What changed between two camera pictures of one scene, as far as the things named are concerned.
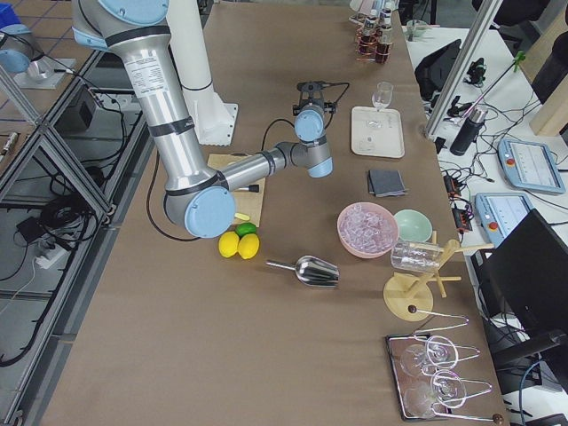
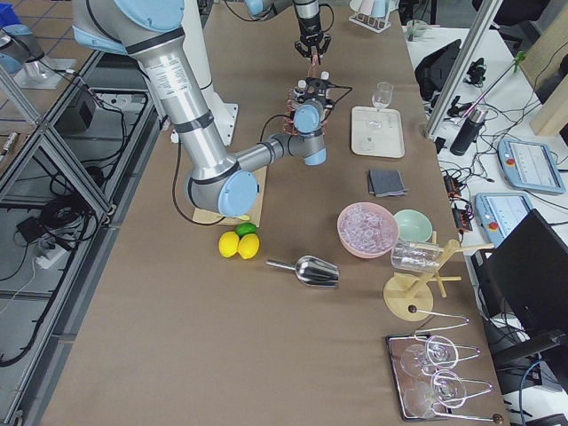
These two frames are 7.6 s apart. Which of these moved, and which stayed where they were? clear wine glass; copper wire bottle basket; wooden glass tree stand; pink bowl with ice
Moved: copper wire bottle basket
Stayed: clear wine glass; wooden glass tree stand; pink bowl with ice
